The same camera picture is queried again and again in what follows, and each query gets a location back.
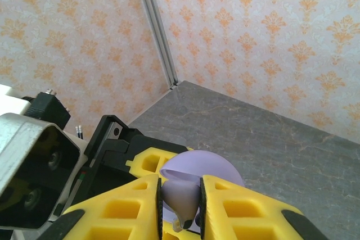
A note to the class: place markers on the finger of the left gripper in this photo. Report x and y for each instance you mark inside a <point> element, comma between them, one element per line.
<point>168,235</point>
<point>149,164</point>

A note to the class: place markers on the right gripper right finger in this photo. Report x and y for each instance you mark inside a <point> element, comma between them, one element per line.
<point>253,217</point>

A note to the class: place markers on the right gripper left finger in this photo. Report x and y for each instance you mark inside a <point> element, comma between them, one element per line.
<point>112,212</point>

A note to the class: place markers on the purple earbud charging case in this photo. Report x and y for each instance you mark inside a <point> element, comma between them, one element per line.
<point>202,164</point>

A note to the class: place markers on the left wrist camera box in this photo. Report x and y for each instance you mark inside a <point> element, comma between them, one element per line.
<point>28,144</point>

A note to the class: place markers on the aluminium frame post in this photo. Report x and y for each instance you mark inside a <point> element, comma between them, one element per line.
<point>156,26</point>

